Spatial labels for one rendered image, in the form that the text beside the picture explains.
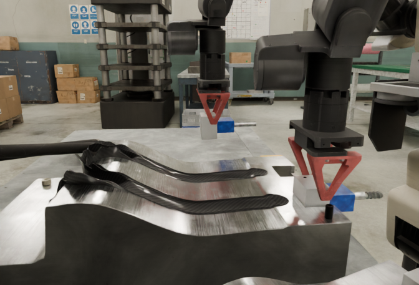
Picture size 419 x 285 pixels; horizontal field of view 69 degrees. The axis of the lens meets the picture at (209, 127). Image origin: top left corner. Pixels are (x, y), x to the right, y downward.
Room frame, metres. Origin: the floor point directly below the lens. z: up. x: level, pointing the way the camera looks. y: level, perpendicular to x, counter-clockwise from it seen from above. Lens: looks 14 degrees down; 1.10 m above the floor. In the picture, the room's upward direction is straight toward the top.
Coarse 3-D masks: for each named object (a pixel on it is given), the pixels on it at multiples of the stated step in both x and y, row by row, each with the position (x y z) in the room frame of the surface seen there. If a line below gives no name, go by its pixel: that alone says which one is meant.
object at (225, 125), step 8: (200, 112) 0.72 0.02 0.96; (200, 120) 0.69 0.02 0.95; (208, 120) 0.67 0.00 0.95; (224, 120) 0.68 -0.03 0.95; (232, 120) 0.68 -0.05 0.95; (200, 128) 0.70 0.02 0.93; (208, 128) 0.67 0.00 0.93; (216, 128) 0.67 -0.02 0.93; (224, 128) 0.68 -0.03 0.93; (232, 128) 0.68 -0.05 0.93; (208, 136) 0.67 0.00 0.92; (216, 136) 0.67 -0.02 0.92
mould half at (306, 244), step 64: (64, 192) 0.35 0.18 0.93; (128, 192) 0.37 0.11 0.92; (192, 192) 0.45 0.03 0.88; (256, 192) 0.44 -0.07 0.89; (0, 256) 0.32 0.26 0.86; (64, 256) 0.32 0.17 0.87; (128, 256) 0.32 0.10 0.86; (192, 256) 0.33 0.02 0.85; (256, 256) 0.34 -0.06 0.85; (320, 256) 0.35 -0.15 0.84
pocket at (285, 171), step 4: (276, 168) 0.55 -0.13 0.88; (280, 168) 0.55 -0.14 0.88; (284, 168) 0.55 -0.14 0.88; (288, 168) 0.55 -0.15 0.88; (292, 168) 0.55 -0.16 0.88; (276, 172) 0.55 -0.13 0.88; (280, 172) 0.55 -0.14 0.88; (284, 172) 0.55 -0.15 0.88; (288, 172) 0.55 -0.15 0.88; (292, 172) 0.55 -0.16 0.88; (280, 176) 0.55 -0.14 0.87; (284, 176) 0.55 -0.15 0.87
